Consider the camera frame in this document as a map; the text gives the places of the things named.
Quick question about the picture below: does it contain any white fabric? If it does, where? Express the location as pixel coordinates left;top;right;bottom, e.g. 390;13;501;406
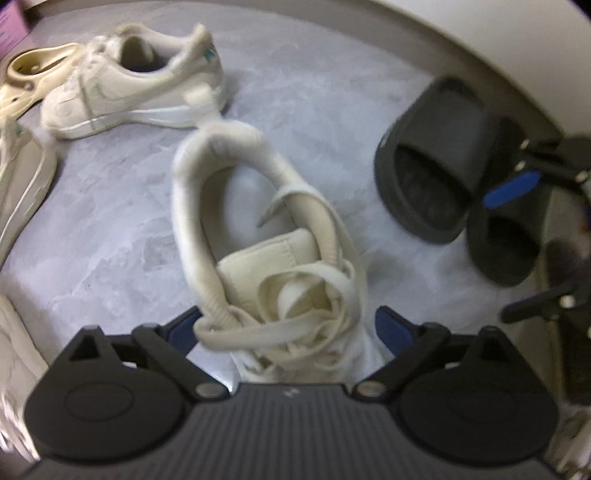
0;295;49;462

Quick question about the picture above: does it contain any cream clog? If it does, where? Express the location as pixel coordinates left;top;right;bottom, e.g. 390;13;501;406
0;41;88;124

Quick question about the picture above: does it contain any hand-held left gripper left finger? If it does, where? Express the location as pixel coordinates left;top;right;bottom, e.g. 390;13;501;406
55;307;230;402

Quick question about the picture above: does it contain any white sneaker with teal logo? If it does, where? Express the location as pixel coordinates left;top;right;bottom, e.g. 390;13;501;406
41;23;227;140

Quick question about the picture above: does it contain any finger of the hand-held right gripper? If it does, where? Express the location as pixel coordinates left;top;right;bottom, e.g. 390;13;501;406
501;282;591;325
482;134;591;210

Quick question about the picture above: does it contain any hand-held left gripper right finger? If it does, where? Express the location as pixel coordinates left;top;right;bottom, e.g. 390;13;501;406
352;305;525;401

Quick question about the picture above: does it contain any white lace-up sneaker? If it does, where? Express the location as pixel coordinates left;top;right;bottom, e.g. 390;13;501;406
171;119;393;384

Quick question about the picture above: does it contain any black slide sandal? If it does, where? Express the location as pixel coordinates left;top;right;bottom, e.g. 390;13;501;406
374;76;502;244
466;115;555;288

